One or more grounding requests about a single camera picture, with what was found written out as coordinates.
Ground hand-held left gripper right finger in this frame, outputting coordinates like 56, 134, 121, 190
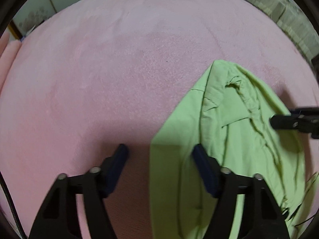
192, 144, 291, 239

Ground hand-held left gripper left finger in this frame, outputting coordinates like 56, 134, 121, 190
29, 144, 129, 239

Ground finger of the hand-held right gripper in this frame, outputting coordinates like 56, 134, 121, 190
270, 115, 319, 139
290, 107, 319, 116

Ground green and black hooded jacket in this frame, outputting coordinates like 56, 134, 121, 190
150, 60, 319, 239

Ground pink bed blanket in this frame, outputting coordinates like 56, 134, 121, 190
0, 0, 319, 239

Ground cream lace furniture cover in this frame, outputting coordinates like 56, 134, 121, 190
223, 0, 319, 60

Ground folded pink quilt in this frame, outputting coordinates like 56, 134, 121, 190
0, 33, 22, 92

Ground floral sliding wardrobe doors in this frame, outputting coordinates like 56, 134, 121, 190
11, 0, 115, 34

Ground black cable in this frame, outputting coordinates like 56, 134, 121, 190
0, 172, 27, 239

